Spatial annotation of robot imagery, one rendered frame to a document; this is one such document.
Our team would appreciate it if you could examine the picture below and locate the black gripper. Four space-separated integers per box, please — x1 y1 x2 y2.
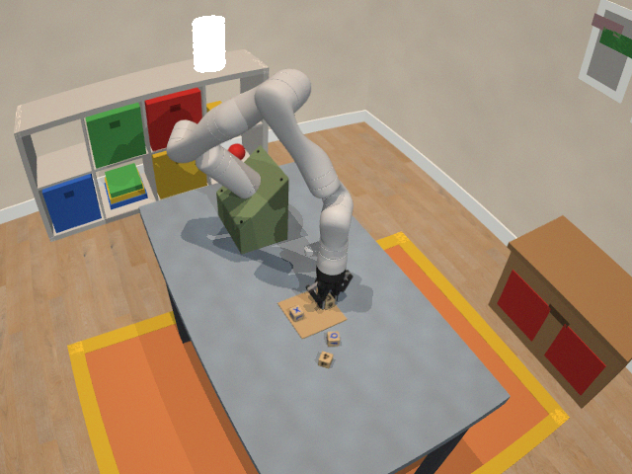
306 267 353 309

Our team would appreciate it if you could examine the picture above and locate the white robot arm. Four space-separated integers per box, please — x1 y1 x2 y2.
166 69 354 276

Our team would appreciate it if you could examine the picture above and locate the tan letter block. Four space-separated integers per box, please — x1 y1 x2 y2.
327 331 340 347
325 293 335 310
318 352 333 368
289 305 304 322

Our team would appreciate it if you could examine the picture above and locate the tan flat mat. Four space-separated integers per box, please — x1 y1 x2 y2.
278 291 348 339

